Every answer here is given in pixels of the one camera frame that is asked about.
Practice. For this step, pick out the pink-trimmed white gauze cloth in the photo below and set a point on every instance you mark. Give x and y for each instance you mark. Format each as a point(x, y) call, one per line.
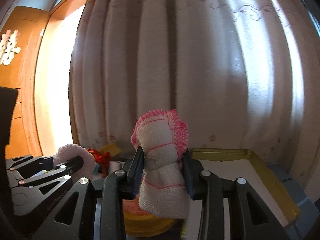
point(163, 138)

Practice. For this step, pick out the orange wooden cabinet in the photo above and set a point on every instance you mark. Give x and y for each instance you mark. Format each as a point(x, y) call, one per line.
point(20, 74)

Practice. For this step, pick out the yellow sponge block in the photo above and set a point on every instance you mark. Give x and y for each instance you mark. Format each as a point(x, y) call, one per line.
point(112, 149)

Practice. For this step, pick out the round yellow lidded tin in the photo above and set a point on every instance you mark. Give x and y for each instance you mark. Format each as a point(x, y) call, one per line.
point(139, 223)

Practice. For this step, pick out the gold metal tray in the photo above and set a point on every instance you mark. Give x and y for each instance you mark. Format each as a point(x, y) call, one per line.
point(231, 164)

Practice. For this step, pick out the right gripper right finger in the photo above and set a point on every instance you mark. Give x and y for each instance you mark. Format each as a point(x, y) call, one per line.
point(249, 215)

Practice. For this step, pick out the pink fluffy round puff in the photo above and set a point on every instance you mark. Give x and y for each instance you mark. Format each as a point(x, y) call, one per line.
point(70, 151)

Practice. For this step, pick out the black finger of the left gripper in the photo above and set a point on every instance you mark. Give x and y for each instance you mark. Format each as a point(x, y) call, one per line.
point(41, 170)

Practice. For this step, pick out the white double happiness decal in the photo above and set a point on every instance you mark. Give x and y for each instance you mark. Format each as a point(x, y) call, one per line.
point(9, 46)

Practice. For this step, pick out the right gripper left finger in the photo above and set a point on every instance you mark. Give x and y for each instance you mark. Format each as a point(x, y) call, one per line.
point(74, 215)

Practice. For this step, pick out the red gold embroidered pouch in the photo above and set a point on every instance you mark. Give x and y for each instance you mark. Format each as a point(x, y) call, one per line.
point(102, 162)

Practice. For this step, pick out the floral cream curtain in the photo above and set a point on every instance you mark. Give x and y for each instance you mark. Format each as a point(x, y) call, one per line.
point(241, 73)

